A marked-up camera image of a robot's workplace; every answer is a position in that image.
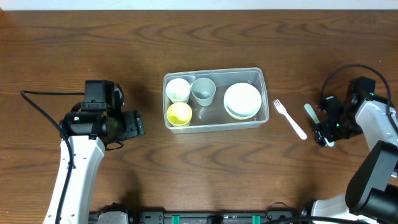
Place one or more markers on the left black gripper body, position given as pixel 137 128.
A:
pixel 137 123

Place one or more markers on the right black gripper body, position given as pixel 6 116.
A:
pixel 325 130

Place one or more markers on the mint green plastic spoon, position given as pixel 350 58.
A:
pixel 312 114

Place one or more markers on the yellow plastic cup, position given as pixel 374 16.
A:
pixel 179 114

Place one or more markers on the white plastic cup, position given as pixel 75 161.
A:
pixel 178 90

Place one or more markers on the white plastic fork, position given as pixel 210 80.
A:
pixel 282 110

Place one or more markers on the grey plastic cup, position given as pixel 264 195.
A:
pixel 203 90

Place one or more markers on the white plastic bowl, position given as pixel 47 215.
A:
pixel 242 99

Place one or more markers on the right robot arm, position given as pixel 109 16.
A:
pixel 369 196

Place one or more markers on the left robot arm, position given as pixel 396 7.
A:
pixel 88 134

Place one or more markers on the clear plastic storage box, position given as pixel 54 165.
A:
pixel 215 117

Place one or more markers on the black mounting rail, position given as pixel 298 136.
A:
pixel 158 215

